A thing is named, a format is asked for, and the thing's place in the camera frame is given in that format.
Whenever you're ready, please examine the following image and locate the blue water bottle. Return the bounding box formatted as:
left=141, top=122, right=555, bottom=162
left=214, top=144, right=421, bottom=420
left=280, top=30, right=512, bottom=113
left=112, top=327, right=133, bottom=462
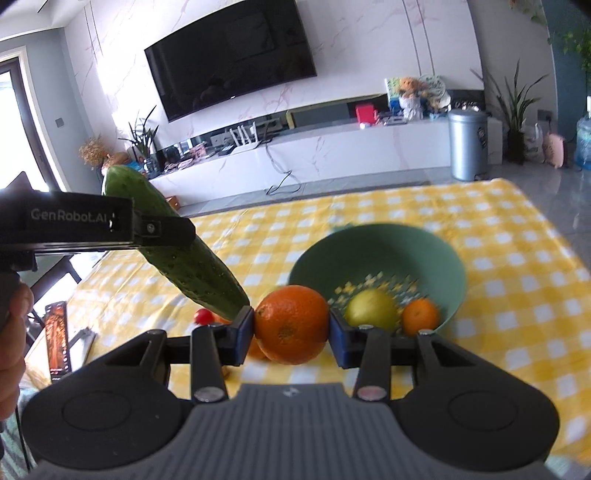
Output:
left=574, top=97, right=591, bottom=171

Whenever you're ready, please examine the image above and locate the black flat television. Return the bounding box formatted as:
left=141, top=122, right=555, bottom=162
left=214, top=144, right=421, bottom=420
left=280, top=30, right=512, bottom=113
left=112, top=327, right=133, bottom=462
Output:
left=144, top=0, right=318, bottom=123

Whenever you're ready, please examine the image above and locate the green bowl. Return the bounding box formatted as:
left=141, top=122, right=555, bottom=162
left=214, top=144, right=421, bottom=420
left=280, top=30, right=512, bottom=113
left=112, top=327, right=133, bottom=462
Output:
left=288, top=223, right=466, bottom=336

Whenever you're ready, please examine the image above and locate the tall potted plant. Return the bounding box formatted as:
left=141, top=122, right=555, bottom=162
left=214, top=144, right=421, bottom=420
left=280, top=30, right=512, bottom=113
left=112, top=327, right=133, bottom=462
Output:
left=471, top=60, right=550, bottom=165

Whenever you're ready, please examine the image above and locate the white plastic bag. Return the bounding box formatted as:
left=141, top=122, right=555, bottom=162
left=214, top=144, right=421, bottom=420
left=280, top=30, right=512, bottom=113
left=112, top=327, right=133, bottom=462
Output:
left=524, top=122, right=546, bottom=162

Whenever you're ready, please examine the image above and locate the small tangerine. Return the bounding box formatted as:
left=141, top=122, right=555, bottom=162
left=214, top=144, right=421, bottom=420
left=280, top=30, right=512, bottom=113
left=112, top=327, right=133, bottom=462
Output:
left=401, top=298, right=440, bottom=336

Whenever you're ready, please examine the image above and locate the orange black flat box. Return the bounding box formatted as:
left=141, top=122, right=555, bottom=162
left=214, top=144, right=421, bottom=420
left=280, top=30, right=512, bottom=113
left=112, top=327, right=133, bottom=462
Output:
left=45, top=301, right=73, bottom=385

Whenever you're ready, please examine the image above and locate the decorative plate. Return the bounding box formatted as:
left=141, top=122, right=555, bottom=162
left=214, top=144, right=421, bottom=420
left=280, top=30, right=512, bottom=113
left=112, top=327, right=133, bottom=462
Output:
left=418, top=75, right=451, bottom=114

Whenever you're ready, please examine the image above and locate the person's left hand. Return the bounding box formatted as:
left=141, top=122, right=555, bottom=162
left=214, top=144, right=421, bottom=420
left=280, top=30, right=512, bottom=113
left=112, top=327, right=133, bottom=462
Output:
left=0, top=282, right=34, bottom=411

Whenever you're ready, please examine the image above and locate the hanging vine plant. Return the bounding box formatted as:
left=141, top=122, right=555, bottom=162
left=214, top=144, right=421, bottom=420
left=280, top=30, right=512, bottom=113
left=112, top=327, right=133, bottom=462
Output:
left=549, top=21, right=591, bottom=77

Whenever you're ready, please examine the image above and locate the large orange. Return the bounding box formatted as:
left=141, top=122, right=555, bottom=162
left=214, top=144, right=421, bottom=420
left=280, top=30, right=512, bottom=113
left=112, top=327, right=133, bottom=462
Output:
left=255, top=285, right=331, bottom=365

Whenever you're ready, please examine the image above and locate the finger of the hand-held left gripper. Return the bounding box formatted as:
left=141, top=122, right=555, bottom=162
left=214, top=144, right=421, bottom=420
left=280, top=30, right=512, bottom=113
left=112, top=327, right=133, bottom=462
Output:
left=131, top=209, right=197, bottom=251

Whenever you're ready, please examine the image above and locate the green cucumber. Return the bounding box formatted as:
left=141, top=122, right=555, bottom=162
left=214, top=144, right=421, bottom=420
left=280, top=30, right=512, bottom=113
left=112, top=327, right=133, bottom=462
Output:
left=102, top=165, right=251, bottom=320

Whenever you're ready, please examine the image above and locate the dark chair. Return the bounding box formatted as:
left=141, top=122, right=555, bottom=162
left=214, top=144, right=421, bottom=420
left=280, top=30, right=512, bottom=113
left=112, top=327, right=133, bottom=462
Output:
left=28, top=253, right=85, bottom=324

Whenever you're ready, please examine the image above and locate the white router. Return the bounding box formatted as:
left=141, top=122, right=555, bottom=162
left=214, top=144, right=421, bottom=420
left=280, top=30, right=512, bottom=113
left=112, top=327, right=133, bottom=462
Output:
left=228, top=121, right=262, bottom=149

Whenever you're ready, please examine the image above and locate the white marble television cabinet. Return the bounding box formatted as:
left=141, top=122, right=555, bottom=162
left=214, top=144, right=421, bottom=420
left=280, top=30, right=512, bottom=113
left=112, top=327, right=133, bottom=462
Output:
left=152, top=92, right=504, bottom=197

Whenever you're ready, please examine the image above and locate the black cable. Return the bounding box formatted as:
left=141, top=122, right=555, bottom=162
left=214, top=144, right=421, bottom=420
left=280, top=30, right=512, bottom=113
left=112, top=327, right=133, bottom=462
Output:
left=264, top=137, right=302, bottom=195

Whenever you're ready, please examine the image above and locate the yellow pear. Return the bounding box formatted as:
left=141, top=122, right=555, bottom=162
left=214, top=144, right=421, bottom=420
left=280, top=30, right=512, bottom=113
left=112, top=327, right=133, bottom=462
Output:
left=345, top=288, right=400, bottom=331

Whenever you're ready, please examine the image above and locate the yellow checked tablecloth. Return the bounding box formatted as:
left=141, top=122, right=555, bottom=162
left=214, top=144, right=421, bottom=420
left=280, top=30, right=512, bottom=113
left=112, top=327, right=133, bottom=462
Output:
left=25, top=178, right=591, bottom=467

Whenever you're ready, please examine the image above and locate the small green potted plant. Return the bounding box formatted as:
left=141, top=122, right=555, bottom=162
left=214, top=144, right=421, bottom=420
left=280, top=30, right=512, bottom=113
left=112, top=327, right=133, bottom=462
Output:
left=117, top=106, right=160, bottom=175

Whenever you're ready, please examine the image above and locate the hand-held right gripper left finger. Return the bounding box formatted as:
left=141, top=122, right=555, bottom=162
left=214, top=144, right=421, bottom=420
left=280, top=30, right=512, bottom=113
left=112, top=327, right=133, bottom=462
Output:
left=97, top=307, right=256, bottom=403

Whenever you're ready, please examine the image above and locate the silver trash can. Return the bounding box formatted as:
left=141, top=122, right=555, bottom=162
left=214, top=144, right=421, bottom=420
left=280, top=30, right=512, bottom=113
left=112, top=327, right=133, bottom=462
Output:
left=447, top=109, right=490, bottom=182

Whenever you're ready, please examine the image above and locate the dried flower bunch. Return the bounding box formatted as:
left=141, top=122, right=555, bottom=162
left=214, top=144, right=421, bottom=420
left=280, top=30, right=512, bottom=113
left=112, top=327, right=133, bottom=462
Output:
left=78, top=134, right=110, bottom=168

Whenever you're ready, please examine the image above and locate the red box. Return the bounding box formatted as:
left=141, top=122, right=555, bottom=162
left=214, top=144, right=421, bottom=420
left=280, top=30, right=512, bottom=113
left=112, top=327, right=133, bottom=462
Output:
left=355, top=104, right=378, bottom=129

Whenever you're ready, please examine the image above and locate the brown teddy bear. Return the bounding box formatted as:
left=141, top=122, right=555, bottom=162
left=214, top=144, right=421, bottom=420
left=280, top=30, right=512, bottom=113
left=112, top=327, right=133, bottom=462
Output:
left=398, top=76, right=428, bottom=122

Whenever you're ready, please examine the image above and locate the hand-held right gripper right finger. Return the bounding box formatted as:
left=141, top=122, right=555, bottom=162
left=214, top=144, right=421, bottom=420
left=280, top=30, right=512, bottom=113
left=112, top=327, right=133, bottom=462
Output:
left=329, top=308, right=483, bottom=401

